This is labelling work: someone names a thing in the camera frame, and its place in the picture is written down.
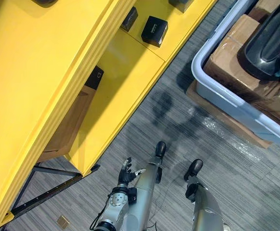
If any black box with white logo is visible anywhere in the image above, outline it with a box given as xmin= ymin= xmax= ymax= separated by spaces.
xmin=84 ymin=65 xmax=105 ymax=91

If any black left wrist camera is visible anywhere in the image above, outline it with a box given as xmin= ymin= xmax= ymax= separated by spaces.
xmin=128 ymin=187 xmax=138 ymax=205

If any brown cardboard box on shelf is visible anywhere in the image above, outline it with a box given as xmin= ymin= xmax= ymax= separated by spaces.
xmin=37 ymin=84 xmax=97 ymax=163

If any dark brown cardboard box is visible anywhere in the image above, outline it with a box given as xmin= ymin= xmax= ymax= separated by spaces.
xmin=247 ymin=0 xmax=280 ymax=24

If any dark rounded plastic part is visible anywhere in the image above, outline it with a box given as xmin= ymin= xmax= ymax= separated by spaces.
xmin=31 ymin=0 xmax=60 ymax=5

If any black metal shelf frame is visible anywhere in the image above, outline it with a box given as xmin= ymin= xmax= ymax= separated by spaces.
xmin=10 ymin=162 xmax=100 ymax=217

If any left silver robot leg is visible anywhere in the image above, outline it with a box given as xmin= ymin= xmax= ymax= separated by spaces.
xmin=120 ymin=155 xmax=164 ymax=231

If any left dark robot foot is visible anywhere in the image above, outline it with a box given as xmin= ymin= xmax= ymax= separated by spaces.
xmin=155 ymin=141 xmax=167 ymax=159

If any yellow shelf unit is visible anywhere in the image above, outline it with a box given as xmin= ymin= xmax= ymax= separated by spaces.
xmin=0 ymin=0 xmax=219 ymax=231

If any black box with white print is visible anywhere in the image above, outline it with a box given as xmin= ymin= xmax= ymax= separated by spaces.
xmin=141 ymin=15 xmax=168 ymax=48

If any large taped brown cardboard box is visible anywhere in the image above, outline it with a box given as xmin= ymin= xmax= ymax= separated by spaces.
xmin=203 ymin=14 xmax=280 ymax=102

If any grey plastic bin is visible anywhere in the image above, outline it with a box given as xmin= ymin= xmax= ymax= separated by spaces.
xmin=191 ymin=0 xmax=280 ymax=146

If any flat brown cardboard box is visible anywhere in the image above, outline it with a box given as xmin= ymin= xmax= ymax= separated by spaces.
xmin=249 ymin=92 xmax=280 ymax=129

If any right silver robot leg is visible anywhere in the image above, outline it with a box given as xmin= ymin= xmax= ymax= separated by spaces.
xmin=184 ymin=177 xmax=225 ymax=231

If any black plastic housing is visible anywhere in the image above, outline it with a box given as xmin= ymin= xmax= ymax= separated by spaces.
xmin=237 ymin=0 xmax=280 ymax=81

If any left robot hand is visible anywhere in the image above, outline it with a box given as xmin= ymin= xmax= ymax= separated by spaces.
xmin=119 ymin=157 xmax=147 ymax=188

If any clear plastic wrap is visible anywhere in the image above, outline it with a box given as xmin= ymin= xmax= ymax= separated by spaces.
xmin=187 ymin=107 xmax=263 ymax=167

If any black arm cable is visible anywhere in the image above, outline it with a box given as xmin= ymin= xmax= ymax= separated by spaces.
xmin=89 ymin=209 xmax=108 ymax=231

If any right dark robot foot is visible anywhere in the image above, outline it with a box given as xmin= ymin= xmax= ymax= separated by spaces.
xmin=184 ymin=158 xmax=204 ymax=181

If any dark box with grey side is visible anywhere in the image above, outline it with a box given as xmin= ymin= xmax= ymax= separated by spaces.
xmin=168 ymin=0 xmax=196 ymax=13

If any small black box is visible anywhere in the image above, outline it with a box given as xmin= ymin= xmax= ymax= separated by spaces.
xmin=120 ymin=6 xmax=139 ymax=32

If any flat cardboard sheet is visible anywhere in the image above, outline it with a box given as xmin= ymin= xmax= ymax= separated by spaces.
xmin=186 ymin=80 xmax=273 ymax=149

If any silver robot leg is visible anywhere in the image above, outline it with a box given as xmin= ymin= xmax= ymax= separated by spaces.
xmin=120 ymin=155 xmax=164 ymax=231
xmin=184 ymin=177 xmax=225 ymax=231

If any brass floor outlet plate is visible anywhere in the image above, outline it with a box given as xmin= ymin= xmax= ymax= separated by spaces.
xmin=56 ymin=215 xmax=70 ymax=229

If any dark robot foot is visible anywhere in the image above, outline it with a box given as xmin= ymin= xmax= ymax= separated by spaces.
xmin=155 ymin=141 xmax=167 ymax=159
xmin=184 ymin=158 xmax=204 ymax=181

